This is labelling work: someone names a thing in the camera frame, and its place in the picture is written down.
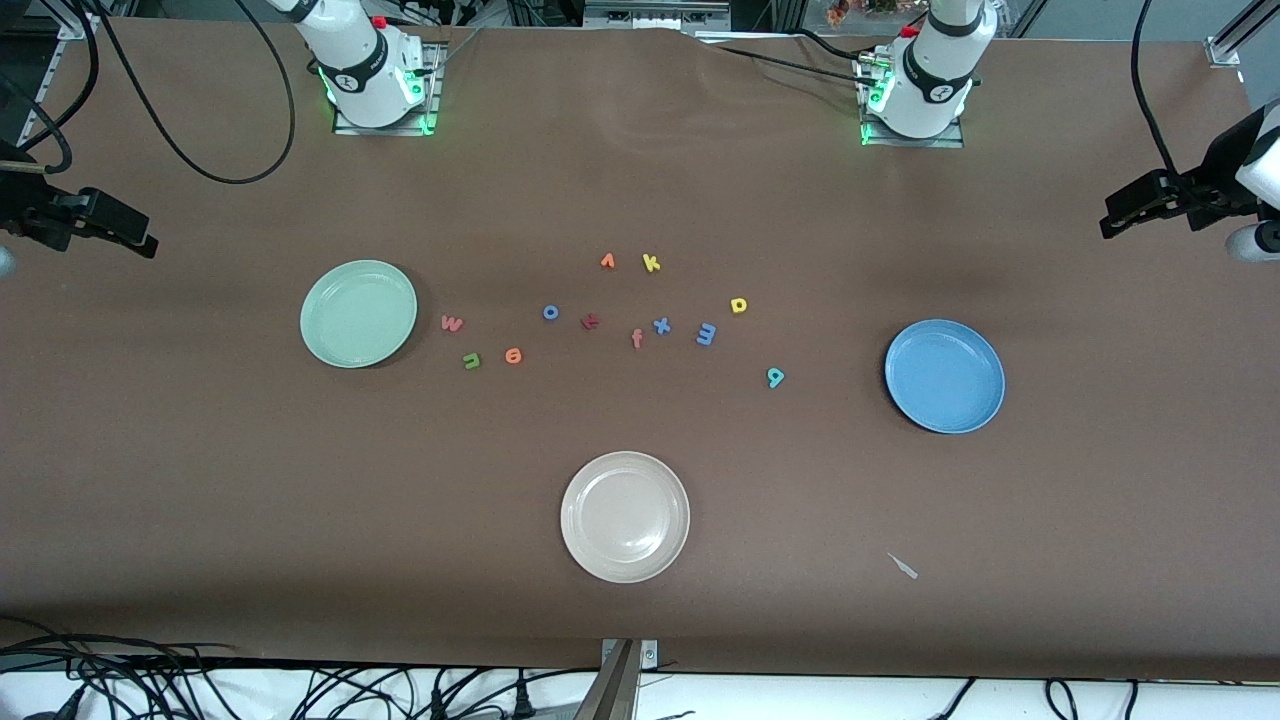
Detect green plate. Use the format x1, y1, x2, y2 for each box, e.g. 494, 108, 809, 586
300, 260, 419, 370

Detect blue plate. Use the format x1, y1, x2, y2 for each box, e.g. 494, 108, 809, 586
884, 319, 1006, 435

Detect orange decorative object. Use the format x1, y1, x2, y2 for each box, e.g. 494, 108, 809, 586
825, 0, 901, 26

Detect brown table cover sheet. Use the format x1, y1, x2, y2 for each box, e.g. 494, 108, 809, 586
0, 15, 1280, 683

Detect grey metal box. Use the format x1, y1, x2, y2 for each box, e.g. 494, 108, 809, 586
585, 0, 731, 31

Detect beige plate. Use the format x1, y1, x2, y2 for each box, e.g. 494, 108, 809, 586
560, 451, 691, 584

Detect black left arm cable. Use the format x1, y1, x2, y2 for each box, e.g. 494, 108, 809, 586
1130, 0, 1191, 186

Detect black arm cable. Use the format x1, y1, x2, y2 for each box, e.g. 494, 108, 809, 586
95, 0, 298, 186
1130, 0, 1191, 186

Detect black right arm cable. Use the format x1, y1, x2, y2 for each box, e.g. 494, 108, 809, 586
95, 0, 298, 186

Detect black looped side cable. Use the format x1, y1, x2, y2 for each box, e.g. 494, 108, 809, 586
0, 0, 101, 176

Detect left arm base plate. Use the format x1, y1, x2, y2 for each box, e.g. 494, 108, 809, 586
858, 50, 967, 150

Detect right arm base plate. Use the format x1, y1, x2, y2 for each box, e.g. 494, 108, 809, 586
332, 40, 447, 137

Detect black base power cable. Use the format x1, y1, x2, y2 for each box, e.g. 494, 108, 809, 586
695, 28, 881, 86

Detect tangled black floor cables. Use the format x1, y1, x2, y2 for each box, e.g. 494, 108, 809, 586
0, 615, 601, 720

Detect metal table edge bracket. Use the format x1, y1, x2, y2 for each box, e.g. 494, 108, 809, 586
597, 638, 661, 720

